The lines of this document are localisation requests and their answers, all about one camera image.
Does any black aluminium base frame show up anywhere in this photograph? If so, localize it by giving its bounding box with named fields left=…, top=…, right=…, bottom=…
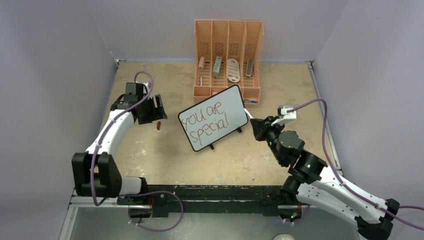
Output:
left=59, top=183, right=370, bottom=240

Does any grey eraser block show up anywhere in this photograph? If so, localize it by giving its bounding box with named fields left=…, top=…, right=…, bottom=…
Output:
left=245, top=58, right=254, bottom=78

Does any white red marker pen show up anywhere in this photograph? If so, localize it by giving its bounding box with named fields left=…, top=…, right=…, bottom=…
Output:
left=244, top=108, right=253, bottom=119

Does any peach plastic desk organizer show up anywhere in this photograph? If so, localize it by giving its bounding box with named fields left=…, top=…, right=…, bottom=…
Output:
left=193, top=19, right=264, bottom=107

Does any blue grey small item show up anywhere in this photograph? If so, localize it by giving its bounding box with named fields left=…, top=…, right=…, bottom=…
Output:
left=243, top=99, right=259, bottom=104

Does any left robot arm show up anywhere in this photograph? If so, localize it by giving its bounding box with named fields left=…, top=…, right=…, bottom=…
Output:
left=71, top=82, right=167, bottom=205

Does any grey green box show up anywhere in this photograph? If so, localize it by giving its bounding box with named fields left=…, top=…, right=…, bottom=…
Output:
left=212, top=56, right=222, bottom=79

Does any white oval perforated plate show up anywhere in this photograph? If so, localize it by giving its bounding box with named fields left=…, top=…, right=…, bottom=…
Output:
left=226, top=58, right=241, bottom=83

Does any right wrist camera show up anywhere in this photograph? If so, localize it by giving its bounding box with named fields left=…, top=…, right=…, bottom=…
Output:
left=271, top=105, right=297, bottom=126

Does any black framed whiteboard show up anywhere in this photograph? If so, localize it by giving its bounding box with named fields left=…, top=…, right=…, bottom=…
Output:
left=177, top=85, right=249, bottom=152

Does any white round object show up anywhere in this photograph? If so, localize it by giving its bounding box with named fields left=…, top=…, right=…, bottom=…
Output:
left=273, top=233, right=295, bottom=240

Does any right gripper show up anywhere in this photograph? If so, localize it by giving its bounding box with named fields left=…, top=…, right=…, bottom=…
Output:
left=250, top=116, right=286, bottom=165

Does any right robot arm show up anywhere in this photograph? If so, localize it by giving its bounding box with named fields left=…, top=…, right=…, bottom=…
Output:
left=249, top=116, right=400, bottom=240

